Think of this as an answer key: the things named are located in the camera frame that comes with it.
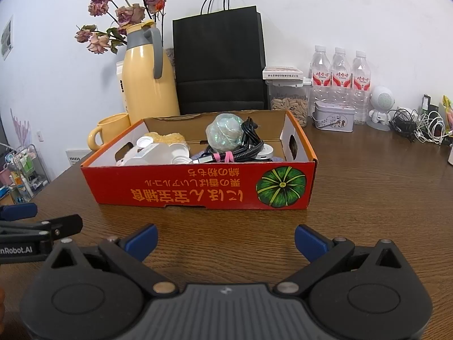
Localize purple wall sticker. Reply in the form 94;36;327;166
10;108;33;146

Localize storage cart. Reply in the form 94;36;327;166
0;144;50;205

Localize tangled cable bundle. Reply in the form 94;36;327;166
388;108;447;145

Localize white round charger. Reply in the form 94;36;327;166
253;144;275;162

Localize clear nut container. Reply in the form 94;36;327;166
262;67;313;128

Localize white plastic bottle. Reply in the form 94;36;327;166
134;142;191;166

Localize dried pink flowers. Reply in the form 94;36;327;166
75;0;167;56

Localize black paper bag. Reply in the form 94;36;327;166
172;0;269;116

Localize white robot speaker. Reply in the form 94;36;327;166
367;86;396;132

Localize grey tin box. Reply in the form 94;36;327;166
313;100;356;133

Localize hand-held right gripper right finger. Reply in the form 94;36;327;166
273;225;406;295

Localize grey braided cable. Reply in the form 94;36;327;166
193;117;267;165

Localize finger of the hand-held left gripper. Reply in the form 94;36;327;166
0;214;84;243
0;203;38;221

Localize yellow thermos jug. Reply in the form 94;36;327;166
122;22;181;127

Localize wall picture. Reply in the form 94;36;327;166
0;16;15;61

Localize yellow white plush toy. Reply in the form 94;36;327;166
143;132;187;146

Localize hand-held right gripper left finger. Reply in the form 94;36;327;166
51;224;179;295

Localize yellow mug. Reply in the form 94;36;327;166
88;112;132;152

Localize red cardboard box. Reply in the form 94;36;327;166
81;110;318;211

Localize small black device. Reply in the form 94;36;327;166
421;94;440;122

